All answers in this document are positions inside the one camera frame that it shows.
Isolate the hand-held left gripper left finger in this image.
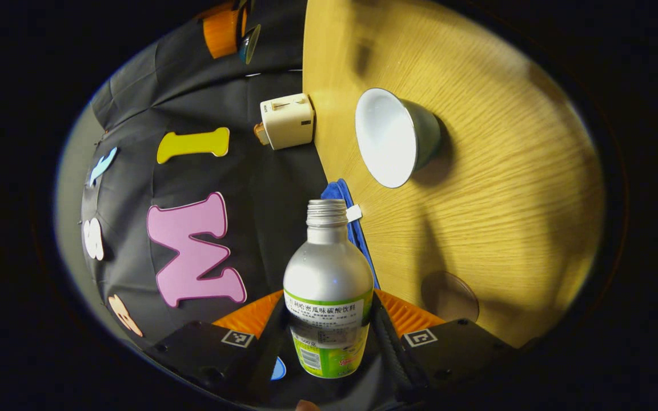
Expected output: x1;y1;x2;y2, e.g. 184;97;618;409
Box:
143;290;291;404

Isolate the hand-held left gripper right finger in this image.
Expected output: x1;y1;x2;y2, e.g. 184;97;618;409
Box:
370;288;528;404

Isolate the silver green-label water bottle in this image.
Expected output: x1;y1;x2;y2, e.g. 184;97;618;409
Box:
283;199;375;380

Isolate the white-lined blue teacup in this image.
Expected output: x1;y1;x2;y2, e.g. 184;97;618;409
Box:
355;87;443;190

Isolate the white toaster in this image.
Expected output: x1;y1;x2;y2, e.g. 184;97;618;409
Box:
260;93;316;151

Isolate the black backdrop cloth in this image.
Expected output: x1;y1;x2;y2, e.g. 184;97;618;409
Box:
81;0;331;380

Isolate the blue towel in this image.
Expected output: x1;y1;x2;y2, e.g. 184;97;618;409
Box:
320;179;382;289

